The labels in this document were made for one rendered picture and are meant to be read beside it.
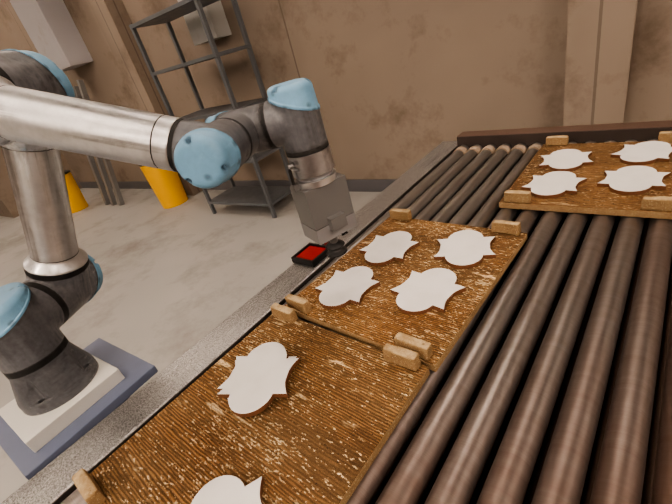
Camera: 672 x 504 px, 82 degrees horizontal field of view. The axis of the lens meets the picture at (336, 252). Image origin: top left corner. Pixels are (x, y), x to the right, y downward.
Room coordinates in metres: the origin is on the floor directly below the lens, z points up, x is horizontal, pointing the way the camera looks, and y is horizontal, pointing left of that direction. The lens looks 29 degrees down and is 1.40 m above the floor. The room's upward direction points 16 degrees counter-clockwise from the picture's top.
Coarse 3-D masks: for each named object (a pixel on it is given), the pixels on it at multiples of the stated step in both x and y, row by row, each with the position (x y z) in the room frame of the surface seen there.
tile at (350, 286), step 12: (336, 276) 0.71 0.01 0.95; (348, 276) 0.69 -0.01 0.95; (360, 276) 0.68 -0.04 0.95; (372, 276) 0.67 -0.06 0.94; (324, 288) 0.68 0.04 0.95; (336, 288) 0.66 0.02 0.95; (348, 288) 0.65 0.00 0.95; (360, 288) 0.64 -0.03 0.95; (372, 288) 0.64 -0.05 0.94; (324, 300) 0.63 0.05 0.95; (336, 300) 0.62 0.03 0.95; (348, 300) 0.61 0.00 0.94; (360, 300) 0.61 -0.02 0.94
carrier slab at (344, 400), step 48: (288, 336) 0.57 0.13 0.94; (336, 336) 0.53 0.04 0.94; (192, 384) 0.52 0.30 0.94; (288, 384) 0.45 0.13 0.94; (336, 384) 0.43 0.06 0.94; (384, 384) 0.40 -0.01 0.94; (144, 432) 0.44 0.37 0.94; (192, 432) 0.41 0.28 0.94; (240, 432) 0.39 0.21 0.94; (288, 432) 0.37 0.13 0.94; (336, 432) 0.35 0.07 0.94; (384, 432) 0.33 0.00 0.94; (96, 480) 0.38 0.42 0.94; (144, 480) 0.36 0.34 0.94; (192, 480) 0.34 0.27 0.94; (288, 480) 0.30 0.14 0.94; (336, 480) 0.28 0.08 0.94
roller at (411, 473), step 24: (552, 216) 0.74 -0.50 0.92; (528, 240) 0.68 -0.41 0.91; (528, 264) 0.60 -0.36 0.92; (504, 288) 0.55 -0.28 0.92; (504, 312) 0.50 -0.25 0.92; (480, 336) 0.45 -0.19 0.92; (480, 360) 0.41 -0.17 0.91; (456, 384) 0.38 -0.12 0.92; (432, 408) 0.35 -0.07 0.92; (456, 408) 0.35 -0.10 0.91; (432, 432) 0.32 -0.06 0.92; (408, 456) 0.30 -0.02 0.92; (432, 456) 0.29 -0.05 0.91; (408, 480) 0.27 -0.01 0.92
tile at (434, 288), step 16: (416, 272) 0.64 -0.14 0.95; (432, 272) 0.62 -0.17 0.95; (448, 272) 0.61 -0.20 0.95; (400, 288) 0.60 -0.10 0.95; (416, 288) 0.59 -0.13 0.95; (432, 288) 0.58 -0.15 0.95; (448, 288) 0.56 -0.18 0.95; (464, 288) 0.55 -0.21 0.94; (400, 304) 0.56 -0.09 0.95; (416, 304) 0.54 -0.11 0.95; (432, 304) 0.53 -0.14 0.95
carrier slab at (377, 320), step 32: (384, 224) 0.90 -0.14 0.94; (416, 224) 0.85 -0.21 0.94; (448, 224) 0.81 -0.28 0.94; (352, 256) 0.79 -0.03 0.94; (416, 256) 0.71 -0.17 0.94; (512, 256) 0.62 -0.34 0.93; (384, 288) 0.63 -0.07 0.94; (480, 288) 0.55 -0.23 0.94; (320, 320) 0.59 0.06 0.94; (352, 320) 0.56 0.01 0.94; (384, 320) 0.54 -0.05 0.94; (416, 320) 0.51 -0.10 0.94; (448, 320) 0.49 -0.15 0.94; (448, 352) 0.44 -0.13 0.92
